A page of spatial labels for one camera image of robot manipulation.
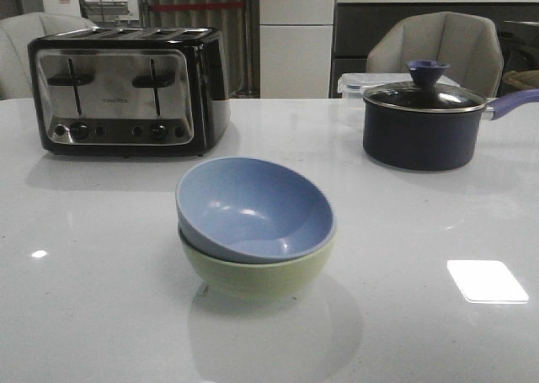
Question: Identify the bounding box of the blue bowl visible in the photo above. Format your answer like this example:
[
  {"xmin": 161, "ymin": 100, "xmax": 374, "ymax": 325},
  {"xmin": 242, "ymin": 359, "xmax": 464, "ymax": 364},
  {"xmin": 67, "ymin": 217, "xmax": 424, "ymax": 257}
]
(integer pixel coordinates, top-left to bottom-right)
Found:
[{"xmin": 176, "ymin": 157, "xmax": 336, "ymax": 264}]

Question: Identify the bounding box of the green bowl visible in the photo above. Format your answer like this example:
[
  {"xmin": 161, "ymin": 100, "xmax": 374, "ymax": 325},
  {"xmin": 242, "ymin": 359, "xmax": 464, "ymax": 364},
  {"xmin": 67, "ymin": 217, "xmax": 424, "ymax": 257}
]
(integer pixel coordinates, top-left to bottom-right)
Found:
[{"xmin": 178, "ymin": 231, "xmax": 335, "ymax": 301}]

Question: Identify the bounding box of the clear plastic food container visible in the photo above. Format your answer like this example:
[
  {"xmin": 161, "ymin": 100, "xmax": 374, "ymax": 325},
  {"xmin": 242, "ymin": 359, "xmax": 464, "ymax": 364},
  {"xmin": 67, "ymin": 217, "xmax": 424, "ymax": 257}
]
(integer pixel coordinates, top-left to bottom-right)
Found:
[{"xmin": 338, "ymin": 72, "xmax": 460, "ymax": 100}]

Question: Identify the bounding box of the dark blue saucepan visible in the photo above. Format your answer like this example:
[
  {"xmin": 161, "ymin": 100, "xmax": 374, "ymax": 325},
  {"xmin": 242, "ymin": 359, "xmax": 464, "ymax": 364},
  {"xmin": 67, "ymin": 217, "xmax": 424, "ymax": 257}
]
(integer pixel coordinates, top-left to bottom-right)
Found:
[{"xmin": 363, "ymin": 89, "xmax": 538, "ymax": 172}]

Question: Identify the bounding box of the white refrigerator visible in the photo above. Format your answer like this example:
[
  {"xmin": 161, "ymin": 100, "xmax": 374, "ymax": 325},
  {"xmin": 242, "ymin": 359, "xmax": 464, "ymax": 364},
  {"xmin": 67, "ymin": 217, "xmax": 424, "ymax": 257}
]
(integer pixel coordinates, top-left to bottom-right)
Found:
[{"xmin": 259, "ymin": 0, "xmax": 335, "ymax": 98}]

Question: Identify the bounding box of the black and chrome toaster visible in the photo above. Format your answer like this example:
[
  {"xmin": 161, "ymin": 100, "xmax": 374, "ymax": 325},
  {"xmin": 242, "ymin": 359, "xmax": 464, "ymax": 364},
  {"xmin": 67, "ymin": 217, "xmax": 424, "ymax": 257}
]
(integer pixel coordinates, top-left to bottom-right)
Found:
[{"xmin": 28, "ymin": 27, "xmax": 230, "ymax": 157}]

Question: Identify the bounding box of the glass pot lid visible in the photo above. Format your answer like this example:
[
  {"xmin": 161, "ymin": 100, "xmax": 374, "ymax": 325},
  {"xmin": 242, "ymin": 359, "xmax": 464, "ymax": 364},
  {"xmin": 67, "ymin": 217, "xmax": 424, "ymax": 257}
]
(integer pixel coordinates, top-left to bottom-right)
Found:
[{"xmin": 363, "ymin": 60, "xmax": 486, "ymax": 114}]

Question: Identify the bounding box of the red barrier belt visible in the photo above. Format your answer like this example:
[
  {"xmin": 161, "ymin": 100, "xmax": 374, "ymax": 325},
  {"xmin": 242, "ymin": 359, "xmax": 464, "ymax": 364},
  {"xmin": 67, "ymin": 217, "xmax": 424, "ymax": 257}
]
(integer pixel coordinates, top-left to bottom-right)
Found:
[{"xmin": 148, "ymin": 1, "xmax": 245, "ymax": 12}]

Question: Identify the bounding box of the grey kitchen counter cabinet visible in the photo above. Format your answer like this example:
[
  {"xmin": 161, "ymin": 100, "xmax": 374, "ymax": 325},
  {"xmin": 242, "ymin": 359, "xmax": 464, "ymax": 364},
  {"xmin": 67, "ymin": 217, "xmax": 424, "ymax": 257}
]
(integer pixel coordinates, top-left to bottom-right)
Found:
[{"xmin": 329, "ymin": 0, "xmax": 538, "ymax": 98}]

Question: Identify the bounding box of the beige chair right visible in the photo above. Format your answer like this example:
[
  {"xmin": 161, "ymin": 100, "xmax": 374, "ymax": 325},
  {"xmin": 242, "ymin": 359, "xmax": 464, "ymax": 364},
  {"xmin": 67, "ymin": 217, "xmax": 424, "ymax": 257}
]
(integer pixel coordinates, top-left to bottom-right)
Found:
[{"xmin": 366, "ymin": 11, "xmax": 504, "ymax": 98}]

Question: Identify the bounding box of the beige chair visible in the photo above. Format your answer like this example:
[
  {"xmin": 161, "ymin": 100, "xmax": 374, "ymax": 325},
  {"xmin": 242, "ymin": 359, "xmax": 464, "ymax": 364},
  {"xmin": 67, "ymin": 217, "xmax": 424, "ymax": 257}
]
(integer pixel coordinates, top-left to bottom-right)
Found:
[
  {"xmin": 1, "ymin": 12, "xmax": 97, "ymax": 100},
  {"xmin": 366, "ymin": 11, "xmax": 504, "ymax": 98}
]

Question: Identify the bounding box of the beige chair left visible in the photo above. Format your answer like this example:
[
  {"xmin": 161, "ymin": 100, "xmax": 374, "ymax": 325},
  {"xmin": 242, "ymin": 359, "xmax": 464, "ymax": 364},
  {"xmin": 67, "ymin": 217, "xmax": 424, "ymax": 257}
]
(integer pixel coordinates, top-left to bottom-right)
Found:
[{"xmin": 1, "ymin": 12, "xmax": 97, "ymax": 100}]

